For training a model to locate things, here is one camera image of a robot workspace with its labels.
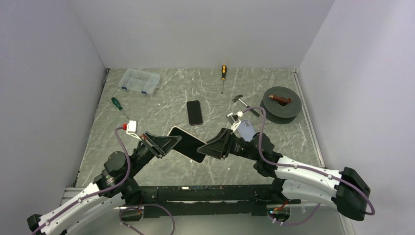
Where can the green handled screwdriver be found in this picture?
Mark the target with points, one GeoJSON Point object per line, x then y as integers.
{"type": "Point", "coordinates": [116, 102]}

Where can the orange black screwdriver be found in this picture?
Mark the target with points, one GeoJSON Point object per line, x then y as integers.
{"type": "Point", "coordinates": [223, 77]}

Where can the brown red tool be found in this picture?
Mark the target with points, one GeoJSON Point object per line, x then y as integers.
{"type": "Point", "coordinates": [280, 100]}

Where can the small black handled hammer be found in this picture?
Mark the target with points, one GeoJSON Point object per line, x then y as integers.
{"type": "Point", "coordinates": [238, 98]}

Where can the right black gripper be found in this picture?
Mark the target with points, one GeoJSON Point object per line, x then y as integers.
{"type": "Point", "coordinates": [216, 148]}

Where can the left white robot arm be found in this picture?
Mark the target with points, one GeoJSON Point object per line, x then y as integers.
{"type": "Point", "coordinates": [114, 186]}

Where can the black base frame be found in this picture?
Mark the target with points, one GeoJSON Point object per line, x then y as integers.
{"type": "Point", "coordinates": [207, 200]}

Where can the clear plastic screw box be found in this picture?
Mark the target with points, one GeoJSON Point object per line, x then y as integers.
{"type": "Point", "coordinates": [140, 81]}

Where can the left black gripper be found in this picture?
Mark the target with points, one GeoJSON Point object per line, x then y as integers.
{"type": "Point", "coordinates": [162, 144]}

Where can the purple phone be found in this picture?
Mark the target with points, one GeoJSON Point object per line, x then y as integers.
{"type": "Point", "coordinates": [194, 112]}

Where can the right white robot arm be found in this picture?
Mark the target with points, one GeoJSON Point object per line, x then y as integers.
{"type": "Point", "coordinates": [345, 190]}

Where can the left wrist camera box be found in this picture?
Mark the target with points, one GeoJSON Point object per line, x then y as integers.
{"type": "Point", "coordinates": [131, 128]}

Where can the black filament spool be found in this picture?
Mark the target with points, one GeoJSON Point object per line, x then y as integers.
{"type": "Point", "coordinates": [276, 113]}

